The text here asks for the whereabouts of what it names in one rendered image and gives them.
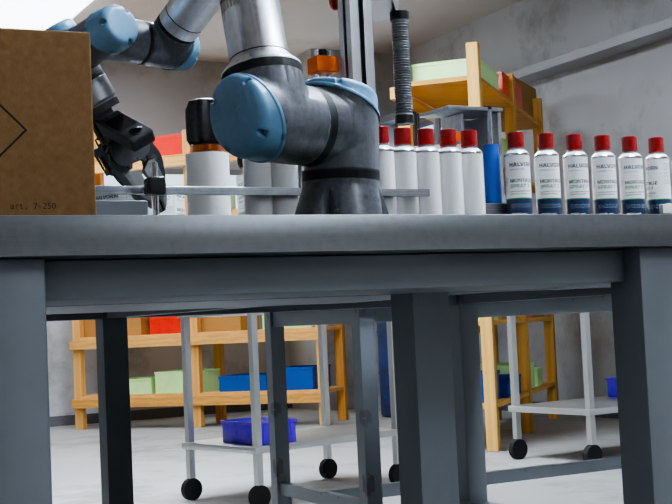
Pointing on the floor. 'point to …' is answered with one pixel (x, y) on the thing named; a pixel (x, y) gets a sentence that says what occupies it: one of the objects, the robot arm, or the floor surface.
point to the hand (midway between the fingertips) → (161, 204)
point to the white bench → (275, 354)
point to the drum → (383, 369)
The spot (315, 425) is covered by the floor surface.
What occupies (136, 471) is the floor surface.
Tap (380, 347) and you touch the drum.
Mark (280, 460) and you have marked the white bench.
